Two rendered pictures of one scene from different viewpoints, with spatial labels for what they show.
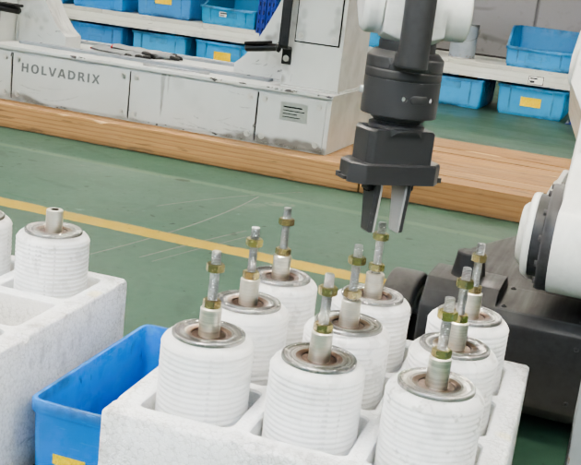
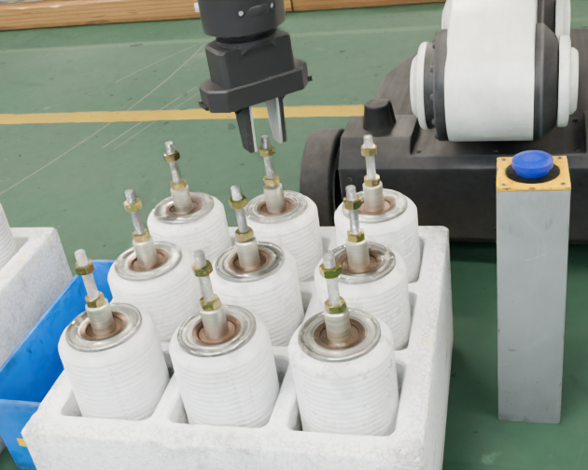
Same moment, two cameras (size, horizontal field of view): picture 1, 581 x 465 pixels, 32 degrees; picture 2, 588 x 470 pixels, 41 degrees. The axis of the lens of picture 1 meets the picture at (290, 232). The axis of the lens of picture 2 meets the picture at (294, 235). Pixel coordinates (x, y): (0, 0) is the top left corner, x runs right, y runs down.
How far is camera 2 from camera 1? 38 cm
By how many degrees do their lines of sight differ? 16
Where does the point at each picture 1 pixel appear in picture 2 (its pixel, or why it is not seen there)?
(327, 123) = not seen: outside the picture
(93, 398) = (51, 355)
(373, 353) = (280, 291)
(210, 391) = (119, 389)
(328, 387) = (229, 368)
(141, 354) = not seen: hidden behind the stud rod
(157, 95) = not seen: outside the picture
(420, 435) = (331, 398)
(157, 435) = (79, 445)
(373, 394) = (292, 323)
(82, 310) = (12, 283)
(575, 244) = (468, 97)
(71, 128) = (33, 19)
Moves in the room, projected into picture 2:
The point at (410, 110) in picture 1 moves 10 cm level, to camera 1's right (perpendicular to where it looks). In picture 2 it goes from (252, 22) to (352, 7)
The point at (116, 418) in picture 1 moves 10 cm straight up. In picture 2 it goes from (36, 437) to (3, 358)
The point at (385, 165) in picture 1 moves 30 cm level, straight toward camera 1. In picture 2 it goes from (245, 86) to (209, 232)
